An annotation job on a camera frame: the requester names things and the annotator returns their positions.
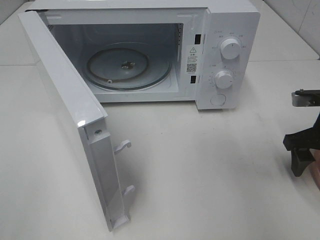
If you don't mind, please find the white round door button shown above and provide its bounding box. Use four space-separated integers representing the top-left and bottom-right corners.
210 94 227 106

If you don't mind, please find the white microwave door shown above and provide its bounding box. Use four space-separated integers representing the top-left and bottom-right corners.
18 11 135 231

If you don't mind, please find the white upper microwave knob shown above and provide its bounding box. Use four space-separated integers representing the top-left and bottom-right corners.
219 36 241 60

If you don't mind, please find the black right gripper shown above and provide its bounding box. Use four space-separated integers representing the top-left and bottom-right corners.
283 115 320 177

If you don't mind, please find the pink plate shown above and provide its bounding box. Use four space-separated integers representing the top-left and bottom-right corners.
308 148 320 189

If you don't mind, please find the white lower microwave knob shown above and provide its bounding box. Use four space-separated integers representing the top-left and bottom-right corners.
214 70 234 89

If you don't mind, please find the white microwave knob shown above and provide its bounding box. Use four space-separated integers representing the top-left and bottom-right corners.
214 70 234 89
219 36 241 60

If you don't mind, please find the white microwave oven body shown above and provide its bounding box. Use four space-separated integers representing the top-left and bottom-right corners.
23 0 260 110

